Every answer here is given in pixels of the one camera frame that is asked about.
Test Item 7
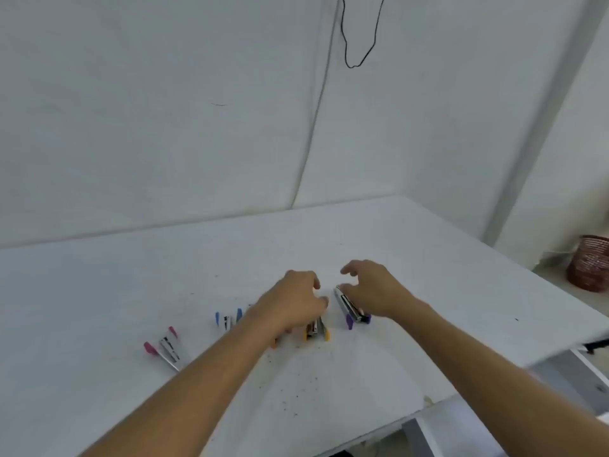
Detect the person's right hand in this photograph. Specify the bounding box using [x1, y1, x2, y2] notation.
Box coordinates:
[339, 260, 420, 324]

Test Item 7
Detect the person's left hand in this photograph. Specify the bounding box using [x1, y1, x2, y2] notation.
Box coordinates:
[246, 269, 330, 349]

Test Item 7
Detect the person's right forearm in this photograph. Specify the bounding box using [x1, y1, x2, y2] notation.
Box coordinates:
[390, 300, 609, 457]

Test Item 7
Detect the person's left forearm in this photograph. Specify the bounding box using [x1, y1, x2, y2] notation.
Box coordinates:
[80, 310, 274, 457]

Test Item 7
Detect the purple mini stapler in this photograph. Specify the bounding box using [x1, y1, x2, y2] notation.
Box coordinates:
[334, 285, 372, 330]

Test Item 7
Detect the yellow mini stapler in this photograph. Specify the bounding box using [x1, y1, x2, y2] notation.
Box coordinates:
[304, 316, 332, 342]

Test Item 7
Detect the blue mini stapler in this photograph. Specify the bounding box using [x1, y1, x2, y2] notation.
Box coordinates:
[214, 308, 244, 332]

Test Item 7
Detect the pink mini stapler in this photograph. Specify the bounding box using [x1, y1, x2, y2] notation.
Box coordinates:
[144, 326, 191, 373]

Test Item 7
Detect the brown woven basket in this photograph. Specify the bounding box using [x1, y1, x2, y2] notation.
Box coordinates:
[566, 235, 609, 294]

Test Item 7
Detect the white cable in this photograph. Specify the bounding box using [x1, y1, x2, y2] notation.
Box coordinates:
[290, 0, 344, 208]

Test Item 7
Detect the black hanging cable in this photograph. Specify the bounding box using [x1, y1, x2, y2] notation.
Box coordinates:
[341, 0, 385, 69]

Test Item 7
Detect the white metal table frame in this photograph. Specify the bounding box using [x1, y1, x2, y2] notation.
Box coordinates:
[401, 346, 609, 457]

